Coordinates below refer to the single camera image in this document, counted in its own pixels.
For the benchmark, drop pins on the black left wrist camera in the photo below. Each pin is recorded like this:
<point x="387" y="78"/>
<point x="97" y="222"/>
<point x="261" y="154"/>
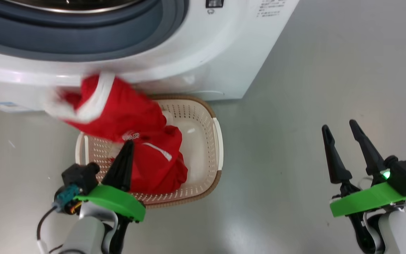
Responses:
<point x="79" y="176"/>

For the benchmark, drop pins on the grey rubber door seal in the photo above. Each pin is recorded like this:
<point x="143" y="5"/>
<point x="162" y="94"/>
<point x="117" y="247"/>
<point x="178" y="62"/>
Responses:
<point x="83" y="38"/>

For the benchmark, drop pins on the white washing machine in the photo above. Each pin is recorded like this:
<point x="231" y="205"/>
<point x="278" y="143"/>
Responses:
<point x="206" y="53"/>

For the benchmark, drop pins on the washing machine drum opening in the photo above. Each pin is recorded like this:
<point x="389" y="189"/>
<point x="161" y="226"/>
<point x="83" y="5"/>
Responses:
<point x="65" y="5"/>

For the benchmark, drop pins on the blue energy label sticker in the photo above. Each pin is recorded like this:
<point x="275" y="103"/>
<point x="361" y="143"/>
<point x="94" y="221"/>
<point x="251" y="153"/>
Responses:
<point x="2" y="106"/>

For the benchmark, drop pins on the red basketball jersey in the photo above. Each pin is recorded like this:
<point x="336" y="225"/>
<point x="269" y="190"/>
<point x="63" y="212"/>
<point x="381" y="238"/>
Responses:
<point x="125" y="109"/>

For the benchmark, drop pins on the round white filter cover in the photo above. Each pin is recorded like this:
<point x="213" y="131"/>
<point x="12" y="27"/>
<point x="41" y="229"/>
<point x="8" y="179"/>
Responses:
<point x="206" y="93"/>

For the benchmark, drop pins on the cream perforated laundry basket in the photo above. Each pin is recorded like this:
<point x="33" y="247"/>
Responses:
<point x="199" y="141"/>

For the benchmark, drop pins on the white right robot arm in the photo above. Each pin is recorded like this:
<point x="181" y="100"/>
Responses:
<point x="404" y="233"/>

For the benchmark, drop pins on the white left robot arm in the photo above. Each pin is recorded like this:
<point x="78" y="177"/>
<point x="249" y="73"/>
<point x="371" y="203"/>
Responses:
<point x="83" y="233"/>

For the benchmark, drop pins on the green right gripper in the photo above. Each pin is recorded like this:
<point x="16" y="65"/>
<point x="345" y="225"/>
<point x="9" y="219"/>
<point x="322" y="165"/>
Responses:
<point x="368" y="199"/>

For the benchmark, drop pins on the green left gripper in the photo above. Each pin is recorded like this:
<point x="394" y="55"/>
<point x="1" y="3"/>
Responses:
<point x="115" y="201"/>

